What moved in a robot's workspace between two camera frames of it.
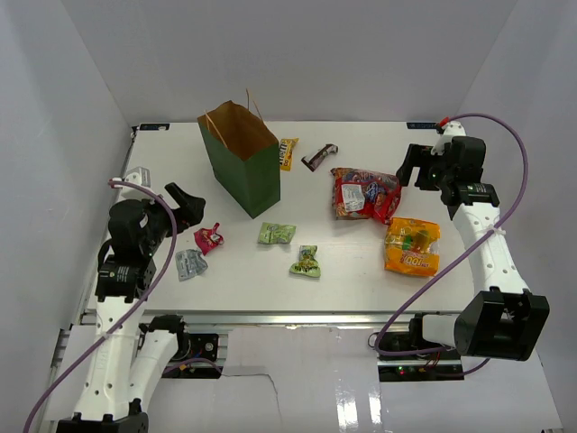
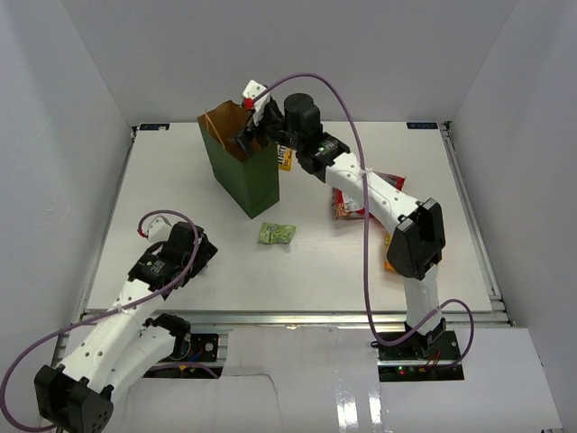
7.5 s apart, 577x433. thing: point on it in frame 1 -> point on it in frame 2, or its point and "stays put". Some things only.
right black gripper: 419,156 -> 245,137
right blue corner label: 421,125 stays put
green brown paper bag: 244,157 stays put
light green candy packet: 271,233 stays put
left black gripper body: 161,224 -> 206,252
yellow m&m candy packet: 286,152 stays put
